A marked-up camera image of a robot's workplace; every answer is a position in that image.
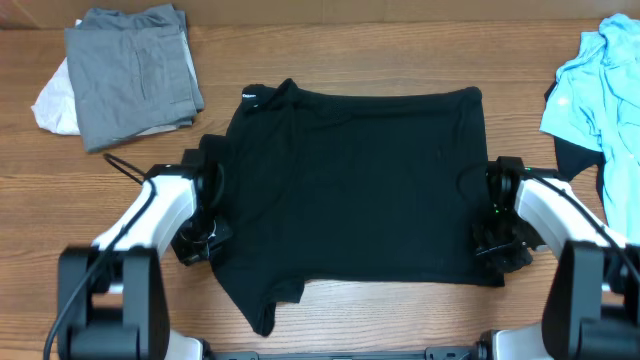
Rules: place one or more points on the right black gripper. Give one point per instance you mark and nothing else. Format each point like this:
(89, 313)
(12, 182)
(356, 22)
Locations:
(495, 260)

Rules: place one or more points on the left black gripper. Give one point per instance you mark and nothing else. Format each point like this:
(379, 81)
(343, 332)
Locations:
(188, 253)

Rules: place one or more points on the black t-shirt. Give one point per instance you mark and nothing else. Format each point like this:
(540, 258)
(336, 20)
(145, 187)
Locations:
(350, 188)

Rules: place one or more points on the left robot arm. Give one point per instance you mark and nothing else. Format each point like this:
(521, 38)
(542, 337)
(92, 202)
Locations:
(111, 297)

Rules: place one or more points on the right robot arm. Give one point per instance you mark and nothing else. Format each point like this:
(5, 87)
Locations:
(592, 310)

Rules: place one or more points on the light blue shirt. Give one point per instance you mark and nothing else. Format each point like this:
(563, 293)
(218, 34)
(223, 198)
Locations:
(595, 105)

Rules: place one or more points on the folded grey shorts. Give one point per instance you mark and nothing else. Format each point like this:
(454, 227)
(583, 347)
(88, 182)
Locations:
(131, 73)

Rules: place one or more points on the white cloth under shorts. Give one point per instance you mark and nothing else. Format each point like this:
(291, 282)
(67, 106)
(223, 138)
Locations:
(54, 109)

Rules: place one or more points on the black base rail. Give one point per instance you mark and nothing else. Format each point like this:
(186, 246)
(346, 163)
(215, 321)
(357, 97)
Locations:
(340, 355)

